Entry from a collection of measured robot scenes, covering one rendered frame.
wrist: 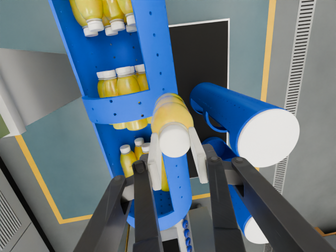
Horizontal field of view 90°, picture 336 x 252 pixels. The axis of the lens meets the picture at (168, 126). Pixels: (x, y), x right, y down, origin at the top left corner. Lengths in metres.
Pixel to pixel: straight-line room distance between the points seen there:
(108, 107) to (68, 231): 2.47
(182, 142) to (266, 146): 0.67
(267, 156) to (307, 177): 2.16
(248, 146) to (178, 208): 0.39
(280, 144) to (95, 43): 0.84
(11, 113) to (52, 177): 1.53
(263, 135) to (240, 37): 1.21
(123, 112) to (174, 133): 0.24
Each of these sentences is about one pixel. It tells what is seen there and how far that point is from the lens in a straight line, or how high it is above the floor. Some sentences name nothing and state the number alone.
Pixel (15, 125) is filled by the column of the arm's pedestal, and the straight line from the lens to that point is 0.83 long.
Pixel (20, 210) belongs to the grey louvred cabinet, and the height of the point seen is 0.15.
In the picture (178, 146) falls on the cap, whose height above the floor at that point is 1.45.
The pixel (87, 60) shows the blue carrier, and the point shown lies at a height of 1.03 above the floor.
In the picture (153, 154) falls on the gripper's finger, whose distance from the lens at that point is 0.16.
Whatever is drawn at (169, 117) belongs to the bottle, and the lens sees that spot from 0.22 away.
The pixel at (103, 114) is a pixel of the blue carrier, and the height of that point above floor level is 1.22.
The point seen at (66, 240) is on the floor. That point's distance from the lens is 2.95.
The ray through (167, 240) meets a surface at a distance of 1.12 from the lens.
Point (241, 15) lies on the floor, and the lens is 1.87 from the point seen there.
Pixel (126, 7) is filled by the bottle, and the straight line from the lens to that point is 0.53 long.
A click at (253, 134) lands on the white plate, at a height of 1.04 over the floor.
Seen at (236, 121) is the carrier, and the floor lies 0.97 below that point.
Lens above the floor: 1.63
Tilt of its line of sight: 68 degrees down
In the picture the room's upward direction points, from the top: 162 degrees clockwise
